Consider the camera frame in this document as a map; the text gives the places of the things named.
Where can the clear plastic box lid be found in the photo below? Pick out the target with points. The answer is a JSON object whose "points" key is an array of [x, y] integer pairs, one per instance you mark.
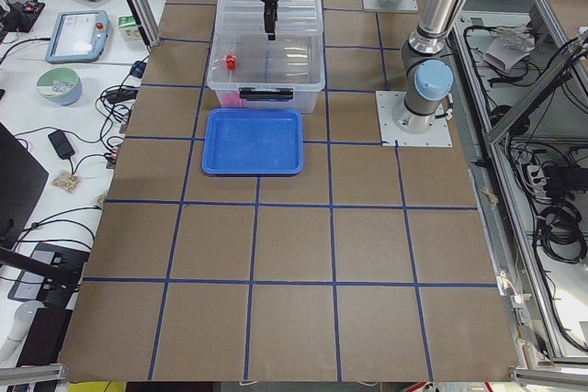
{"points": [[246, 16]]}

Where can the red block in box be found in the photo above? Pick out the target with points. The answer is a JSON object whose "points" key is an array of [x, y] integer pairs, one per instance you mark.
{"points": [[231, 62]]}

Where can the clear plastic storage box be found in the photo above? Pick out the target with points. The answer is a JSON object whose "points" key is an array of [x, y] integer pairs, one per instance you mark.
{"points": [[287, 72]]}

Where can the blue plastic tray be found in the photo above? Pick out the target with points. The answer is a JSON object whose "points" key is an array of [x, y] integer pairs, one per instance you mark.
{"points": [[241, 141]]}

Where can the green and white carton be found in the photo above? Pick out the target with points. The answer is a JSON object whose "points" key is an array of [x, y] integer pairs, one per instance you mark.
{"points": [[128, 28]]}

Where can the lower blue teach pendant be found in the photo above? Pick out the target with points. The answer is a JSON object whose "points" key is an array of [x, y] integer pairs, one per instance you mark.
{"points": [[78, 36]]}

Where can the light blue green bowl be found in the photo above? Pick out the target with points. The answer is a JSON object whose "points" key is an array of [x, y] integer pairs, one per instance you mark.
{"points": [[61, 86]]}

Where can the black power adapter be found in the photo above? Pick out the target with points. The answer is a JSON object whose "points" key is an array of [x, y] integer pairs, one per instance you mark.
{"points": [[61, 144]]}

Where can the bag of nuts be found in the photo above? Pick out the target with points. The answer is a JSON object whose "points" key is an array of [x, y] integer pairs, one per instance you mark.
{"points": [[66, 181]]}

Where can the black monitor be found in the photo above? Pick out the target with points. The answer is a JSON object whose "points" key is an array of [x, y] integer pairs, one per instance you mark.
{"points": [[22, 182]]}

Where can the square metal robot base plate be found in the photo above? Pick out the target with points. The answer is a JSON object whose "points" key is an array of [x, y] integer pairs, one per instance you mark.
{"points": [[399, 127]]}

